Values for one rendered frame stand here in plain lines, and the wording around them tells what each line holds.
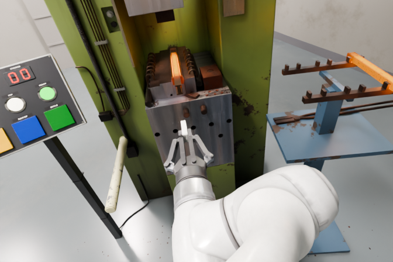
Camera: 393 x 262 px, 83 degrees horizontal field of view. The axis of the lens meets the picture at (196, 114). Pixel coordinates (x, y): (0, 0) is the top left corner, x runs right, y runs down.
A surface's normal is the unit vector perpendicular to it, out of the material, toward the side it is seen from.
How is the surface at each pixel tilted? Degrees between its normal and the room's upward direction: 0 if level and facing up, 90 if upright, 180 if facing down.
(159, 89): 90
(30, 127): 60
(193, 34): 90
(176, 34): 90
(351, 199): 0
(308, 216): 41
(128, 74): 90
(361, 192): 0
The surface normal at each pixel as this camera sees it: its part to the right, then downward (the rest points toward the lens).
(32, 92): 0.40, -0.02
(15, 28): 0.35, 0.52
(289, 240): 0.57, -0.67
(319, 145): -0.13, -0.80
